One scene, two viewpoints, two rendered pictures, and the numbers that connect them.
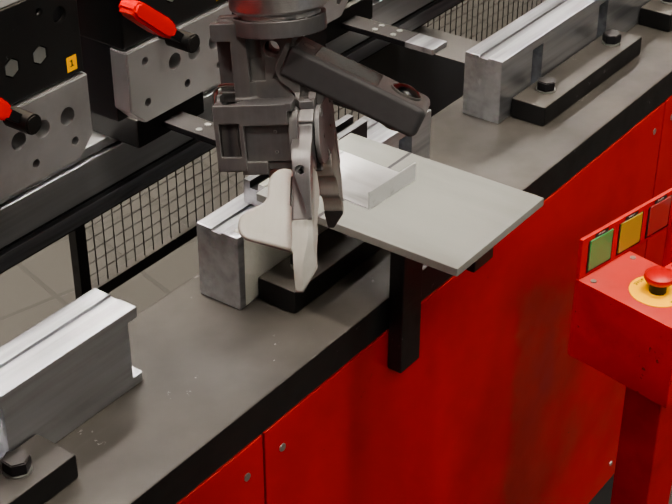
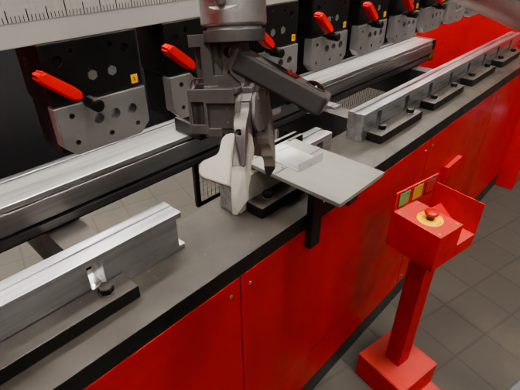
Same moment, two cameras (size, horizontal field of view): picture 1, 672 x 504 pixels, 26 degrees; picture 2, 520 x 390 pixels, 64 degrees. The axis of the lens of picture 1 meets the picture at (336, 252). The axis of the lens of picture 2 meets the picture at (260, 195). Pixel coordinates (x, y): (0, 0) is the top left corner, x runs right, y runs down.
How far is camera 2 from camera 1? 63 cm
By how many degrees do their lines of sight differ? 6
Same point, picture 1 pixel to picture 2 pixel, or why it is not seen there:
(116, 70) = (165, 88)
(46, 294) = (192, 201)
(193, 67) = not seen: hidden behind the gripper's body
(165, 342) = (200, 228)
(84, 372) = (151, 242)
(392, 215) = (309, 176)
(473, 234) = (349, 187)
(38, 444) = (121, 278)
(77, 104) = (138, 102)
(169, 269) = not seen: hidden behind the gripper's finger
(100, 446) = (155, 279)
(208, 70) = not seen: hidden behind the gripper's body
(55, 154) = (124, 128)
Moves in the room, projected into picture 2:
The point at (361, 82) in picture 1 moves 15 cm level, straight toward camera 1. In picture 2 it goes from (285, 76) to (268, 131)
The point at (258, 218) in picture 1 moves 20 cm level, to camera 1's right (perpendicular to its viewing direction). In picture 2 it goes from (211, 164) to (391, 175)
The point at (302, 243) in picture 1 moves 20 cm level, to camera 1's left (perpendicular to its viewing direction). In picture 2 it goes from (237, 183) to (66, 172)
